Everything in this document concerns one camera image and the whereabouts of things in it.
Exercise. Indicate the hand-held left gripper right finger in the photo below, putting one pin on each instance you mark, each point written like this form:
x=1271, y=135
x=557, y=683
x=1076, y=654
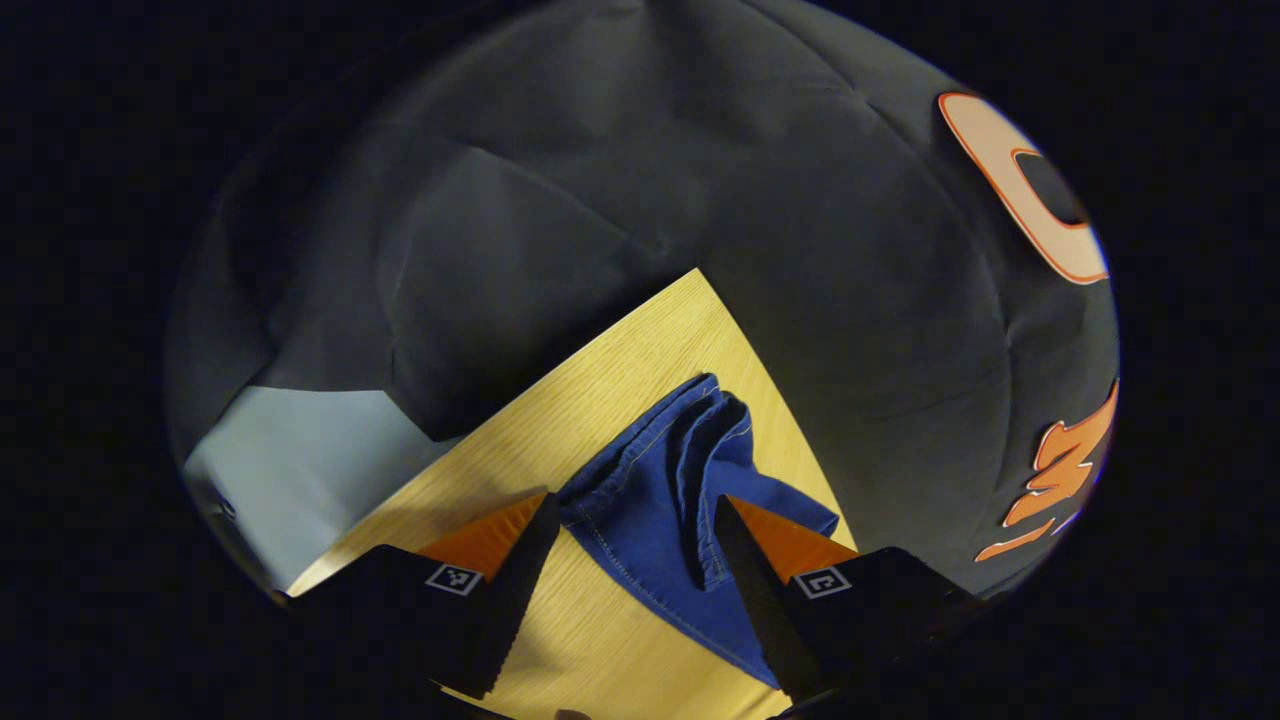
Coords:
x=760, y=600

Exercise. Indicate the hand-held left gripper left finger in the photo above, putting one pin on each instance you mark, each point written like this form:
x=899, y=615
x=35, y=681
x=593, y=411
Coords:
x=515, y=600

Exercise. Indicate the blue jeans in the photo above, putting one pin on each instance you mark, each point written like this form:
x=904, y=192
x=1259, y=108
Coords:
x=650, y=500

